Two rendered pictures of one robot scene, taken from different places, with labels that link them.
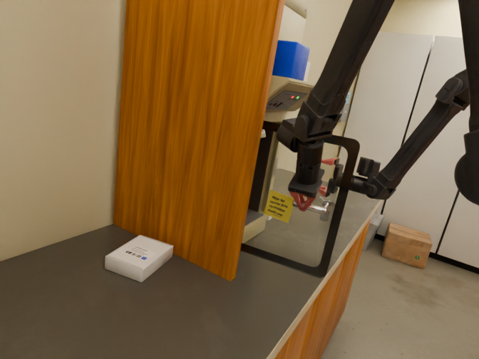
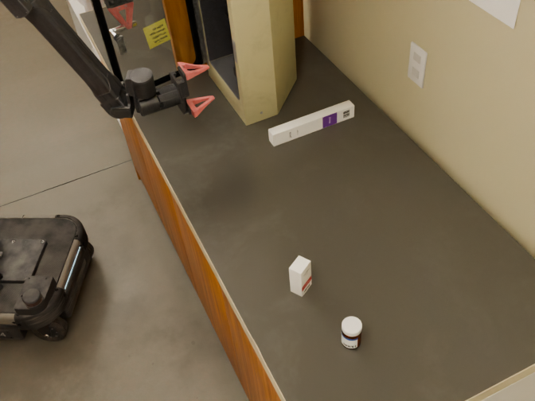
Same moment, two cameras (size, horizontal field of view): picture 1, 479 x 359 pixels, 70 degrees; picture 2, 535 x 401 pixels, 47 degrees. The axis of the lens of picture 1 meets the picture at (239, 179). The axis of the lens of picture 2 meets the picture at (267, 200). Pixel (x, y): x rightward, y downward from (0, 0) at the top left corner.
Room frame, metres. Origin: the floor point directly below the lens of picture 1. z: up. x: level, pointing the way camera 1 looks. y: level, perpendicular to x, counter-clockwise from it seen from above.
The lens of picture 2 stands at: (2.26, -1.25, 2.15)
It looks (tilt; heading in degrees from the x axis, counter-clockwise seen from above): 46 degrees down; 131
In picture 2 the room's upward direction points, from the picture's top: 6 degrees counter-clockwise
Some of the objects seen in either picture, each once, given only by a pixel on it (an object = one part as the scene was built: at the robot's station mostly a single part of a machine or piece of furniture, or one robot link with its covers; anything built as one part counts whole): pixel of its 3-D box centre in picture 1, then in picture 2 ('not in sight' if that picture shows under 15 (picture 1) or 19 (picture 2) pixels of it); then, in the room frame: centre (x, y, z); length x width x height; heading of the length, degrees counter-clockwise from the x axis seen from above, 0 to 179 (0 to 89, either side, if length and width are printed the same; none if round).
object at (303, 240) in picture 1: (287, 199); (150, 28); (0.90, -0.14, 1.19); 0.30 x 0.01 x 0.40; 70
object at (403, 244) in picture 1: (405, 244); not in sight; (3.26, -1.81, 0.14); 0.41 x 0.33 x 0.29; 68
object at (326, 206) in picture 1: (311, 205); not in sight; (0.85, -0.20, 1.20); 0.10 x 0.05 x 0.03; 70
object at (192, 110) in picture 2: not in sight; (197, 98); (1.24, -0.31, 1.16); 0.09 x 0.07 x 0.07; 62
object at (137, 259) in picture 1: (140, 256); not in sight; (0.86, 0.24, 0.96); 0.16 x 0.12 x 0.04; 163
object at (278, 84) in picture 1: (289, 96); not in sight; (1.07, -0.11, 1.46); 0.32 x 0.11 x 0.10; 152
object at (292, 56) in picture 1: (284, 60); not in sight; (0.99, -0.07, 1.56); 0.10 x 0.10 x 0.09; 62
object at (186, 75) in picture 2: not in sight; (193, 75); (1.23, -0.31, 1.23); 0.09 x 0.07 x 0.07; 62
